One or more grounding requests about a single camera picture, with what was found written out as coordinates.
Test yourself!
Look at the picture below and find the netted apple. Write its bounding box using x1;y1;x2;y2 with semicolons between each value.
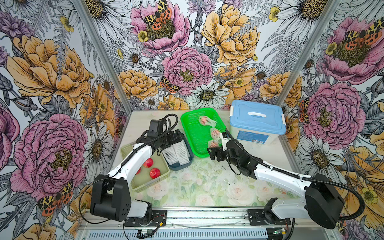
208;140;220;148
210;127;222;142

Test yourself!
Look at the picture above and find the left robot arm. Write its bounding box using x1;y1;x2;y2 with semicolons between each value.
90;114;183;225

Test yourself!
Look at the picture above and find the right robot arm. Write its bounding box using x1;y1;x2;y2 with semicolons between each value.
207;130;366;230

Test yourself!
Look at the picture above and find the bright green plastic basket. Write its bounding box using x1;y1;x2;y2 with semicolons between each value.
181;108;227;158

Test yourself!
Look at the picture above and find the dark teal plastic tub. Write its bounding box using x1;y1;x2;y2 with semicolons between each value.
161;130;194;171

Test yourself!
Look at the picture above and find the blue lidded storage box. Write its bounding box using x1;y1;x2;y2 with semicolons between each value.
229;100;287;145

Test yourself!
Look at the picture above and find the pale green perforated basket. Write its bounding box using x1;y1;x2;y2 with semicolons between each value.
131;153;171;193

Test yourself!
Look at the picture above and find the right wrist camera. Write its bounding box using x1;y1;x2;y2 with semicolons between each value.
220;133;231;151

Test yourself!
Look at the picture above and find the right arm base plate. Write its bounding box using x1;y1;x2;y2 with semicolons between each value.
244;209;291;226

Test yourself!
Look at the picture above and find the aluminium front rail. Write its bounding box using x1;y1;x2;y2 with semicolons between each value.
76;207;341;240

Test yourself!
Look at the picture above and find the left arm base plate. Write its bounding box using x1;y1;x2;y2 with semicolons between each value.
124;210;168;227

